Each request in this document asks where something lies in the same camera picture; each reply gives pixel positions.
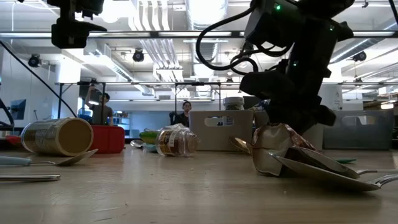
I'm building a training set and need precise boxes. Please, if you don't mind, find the green-handled silver spoon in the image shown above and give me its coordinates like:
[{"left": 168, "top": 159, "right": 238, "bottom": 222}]
[{"left": 129, "top": 139, "right": 158, "bottom": 154}]

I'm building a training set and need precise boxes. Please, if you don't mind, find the person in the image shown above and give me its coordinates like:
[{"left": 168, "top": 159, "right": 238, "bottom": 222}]
[
  {"left": 84, "top": 85, "right": 114, "bottom": 126},
  {"left": 176, "top": 100, "right": 193, "bottom": 128}
]

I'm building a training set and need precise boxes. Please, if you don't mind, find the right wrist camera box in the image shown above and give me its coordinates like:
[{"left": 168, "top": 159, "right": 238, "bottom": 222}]
[{"left": 244, "top": 0, "right": 301, "bottom": 48}]

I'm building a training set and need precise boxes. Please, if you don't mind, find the white-lidded spice jar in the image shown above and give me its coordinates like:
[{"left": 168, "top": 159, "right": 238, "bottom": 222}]
[{"left": 223, "top": 96, "right": 246, "bottom": 111}]

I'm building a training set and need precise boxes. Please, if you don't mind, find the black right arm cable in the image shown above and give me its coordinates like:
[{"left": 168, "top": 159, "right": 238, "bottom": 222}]
[{"left": 195, "top": 5, "right": 292, "bottom": 76}]

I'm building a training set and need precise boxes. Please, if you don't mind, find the gold-coloured spoon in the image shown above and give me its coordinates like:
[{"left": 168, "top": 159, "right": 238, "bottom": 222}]
[{"left": 228, "top": 136, "right": 252, "bottom": 156}]

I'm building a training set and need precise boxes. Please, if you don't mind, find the background black metal frame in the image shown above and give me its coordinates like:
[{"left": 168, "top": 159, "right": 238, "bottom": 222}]
[{"left": 55, "top": 80, "right": 398, "bottom": 119}]

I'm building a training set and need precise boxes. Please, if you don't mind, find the light-blue-handled spoon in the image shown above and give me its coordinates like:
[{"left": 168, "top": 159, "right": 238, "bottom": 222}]
[{"left": 0, "top": 148, "right": 100, "bottom": 167}]

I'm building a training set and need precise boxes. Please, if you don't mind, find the black ceiling spotlight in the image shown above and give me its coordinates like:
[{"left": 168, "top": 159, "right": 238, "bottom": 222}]
[
  {"left": 353, "top": 50, "right": 368, "bottom": 62},
  {"left": 27, "top": 53, "right": 42, "bottom": 68},
  {"left": 132, "top": 48, "right": 146, "bottom": 63}
]

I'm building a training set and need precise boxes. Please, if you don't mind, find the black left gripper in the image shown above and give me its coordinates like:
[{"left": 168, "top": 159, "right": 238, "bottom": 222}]
[{"left": 46, "top": 0, "right": 108, "bottom": 49}]

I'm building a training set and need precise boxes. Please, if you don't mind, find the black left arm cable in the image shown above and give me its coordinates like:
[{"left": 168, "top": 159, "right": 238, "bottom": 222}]
[{"left": 0, "top": 39, "right": 78, "bottom": 118}]

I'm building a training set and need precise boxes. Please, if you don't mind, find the blue-lit background monitor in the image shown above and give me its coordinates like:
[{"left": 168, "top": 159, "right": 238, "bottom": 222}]
[{"left": 8, "top": 98, "right": 27, "bottom": 121}]

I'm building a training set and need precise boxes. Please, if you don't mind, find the brown snack pouch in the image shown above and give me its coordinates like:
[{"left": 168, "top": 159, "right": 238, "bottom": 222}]
[{"left": 251, "top": 123, "right": 318, "bottom": 177}]

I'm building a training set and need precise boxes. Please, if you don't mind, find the glass spice jar cork stopper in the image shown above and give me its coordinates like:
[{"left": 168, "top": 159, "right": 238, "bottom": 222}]
[{"left": 154, "top": 127, "right": 200, "bottom": 157}]

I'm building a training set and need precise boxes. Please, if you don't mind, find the black cable loop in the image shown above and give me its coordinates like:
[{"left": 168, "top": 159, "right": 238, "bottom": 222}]
[{"left": 0, "top": 98, "right": 15, "bottom": 128}]

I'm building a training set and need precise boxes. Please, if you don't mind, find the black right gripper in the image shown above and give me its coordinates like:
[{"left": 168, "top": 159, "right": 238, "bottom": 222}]
[{"left": 239, "top": 18, "right": 354, "bottom": 135}]

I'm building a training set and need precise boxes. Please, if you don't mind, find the silver spoon wooden handle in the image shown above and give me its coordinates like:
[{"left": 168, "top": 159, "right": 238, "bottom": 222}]
[{"left": 269, "top": 154, "right": 398, "bottom": 193}]

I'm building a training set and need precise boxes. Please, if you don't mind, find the dark grey translucent bin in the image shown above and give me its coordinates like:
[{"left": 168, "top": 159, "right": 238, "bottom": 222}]
[{"left": 322, "top": 109, "right": 393, "bottom": 151}]

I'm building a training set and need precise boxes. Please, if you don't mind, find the black flat screen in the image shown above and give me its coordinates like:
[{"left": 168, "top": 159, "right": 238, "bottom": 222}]
[{"left": 243, "top": 95, "right": 264, "bottom": 110}]

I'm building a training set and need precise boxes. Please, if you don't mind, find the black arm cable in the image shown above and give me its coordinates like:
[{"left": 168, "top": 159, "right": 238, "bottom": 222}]
[
  {"left": 195, "top": 5, "right": 292, "bottom": 76},
  {"left": 0, "top": 39, "right": 78, "bottom": 118}
]

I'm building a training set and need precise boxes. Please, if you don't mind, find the light grey storage bin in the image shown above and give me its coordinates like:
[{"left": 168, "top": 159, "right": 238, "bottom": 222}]
[
  {"left": 188, "top": 109, "right": 254, "bottom": 152},
  {"left": 254, "top": 110, "right": 324, "bottom": 149}
]

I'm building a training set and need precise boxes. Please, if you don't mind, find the silver round ventilation duct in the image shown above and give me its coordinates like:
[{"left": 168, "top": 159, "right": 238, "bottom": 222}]
[{"left": 185, "top": 0, "right": 229, "bottom": 63}]

